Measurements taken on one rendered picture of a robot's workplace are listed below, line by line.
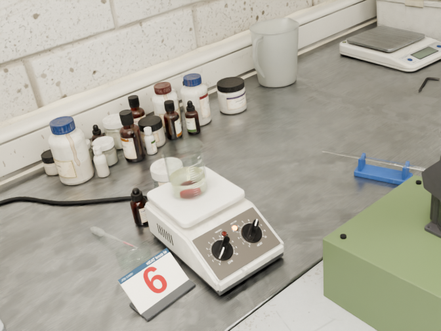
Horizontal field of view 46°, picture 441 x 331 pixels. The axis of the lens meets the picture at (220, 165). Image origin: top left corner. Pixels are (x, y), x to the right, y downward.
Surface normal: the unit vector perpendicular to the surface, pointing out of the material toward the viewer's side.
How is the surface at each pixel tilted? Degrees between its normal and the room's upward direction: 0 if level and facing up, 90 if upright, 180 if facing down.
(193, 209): 0
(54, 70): 90
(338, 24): 90
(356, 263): 90
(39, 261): 0
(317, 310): 0
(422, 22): 93
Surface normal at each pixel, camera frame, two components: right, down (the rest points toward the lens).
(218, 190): -0.11, -0.85
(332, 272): -0.76, 0.41
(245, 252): 0.20, -0.56
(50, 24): 0.64, 0.33
